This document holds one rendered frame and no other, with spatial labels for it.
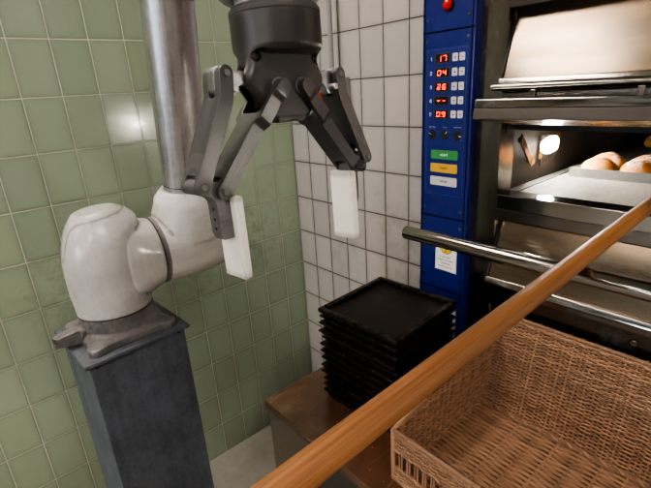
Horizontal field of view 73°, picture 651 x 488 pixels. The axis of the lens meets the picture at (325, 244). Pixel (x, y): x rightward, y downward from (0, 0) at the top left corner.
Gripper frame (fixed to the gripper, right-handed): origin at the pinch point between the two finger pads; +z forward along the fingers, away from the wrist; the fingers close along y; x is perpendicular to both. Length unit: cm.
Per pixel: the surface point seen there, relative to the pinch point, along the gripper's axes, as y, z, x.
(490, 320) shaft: -20.7, 13.7, 9.5
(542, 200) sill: -88, 14, -9
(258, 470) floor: -52, 127, -102
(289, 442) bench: -39, 82, -60
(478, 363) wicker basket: -76, 58, -19
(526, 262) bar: -50, 17, 2
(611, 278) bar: -50, 17, 16
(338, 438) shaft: 4.8, 14.6, 8.3
